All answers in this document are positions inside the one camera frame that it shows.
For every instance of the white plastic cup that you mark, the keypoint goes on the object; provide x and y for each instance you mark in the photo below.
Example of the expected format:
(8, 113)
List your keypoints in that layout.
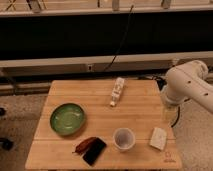
(124, 139)

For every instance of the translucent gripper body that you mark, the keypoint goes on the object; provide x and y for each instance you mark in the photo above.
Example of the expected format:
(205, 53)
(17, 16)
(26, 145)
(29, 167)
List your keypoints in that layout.
(170, 115)

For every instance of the green ceramic bowl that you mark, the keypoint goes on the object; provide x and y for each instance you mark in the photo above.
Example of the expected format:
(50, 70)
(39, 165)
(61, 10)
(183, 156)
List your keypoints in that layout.
(67, 119)

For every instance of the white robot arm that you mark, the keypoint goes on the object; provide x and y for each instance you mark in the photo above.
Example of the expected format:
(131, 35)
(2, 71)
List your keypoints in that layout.
(186, 81)

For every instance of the black rectangular block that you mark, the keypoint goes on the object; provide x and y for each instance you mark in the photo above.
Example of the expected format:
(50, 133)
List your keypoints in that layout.
(94, 151)

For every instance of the wooden table board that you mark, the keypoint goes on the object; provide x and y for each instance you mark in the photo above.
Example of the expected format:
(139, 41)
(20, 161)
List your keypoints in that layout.
(139, 109)

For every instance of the white sponge block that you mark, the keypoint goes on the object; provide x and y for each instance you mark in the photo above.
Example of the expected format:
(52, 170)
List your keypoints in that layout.
(158, 138)

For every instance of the clear plastic bottle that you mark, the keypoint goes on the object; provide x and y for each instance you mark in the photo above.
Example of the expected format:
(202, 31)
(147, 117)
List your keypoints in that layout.
(117, 90)

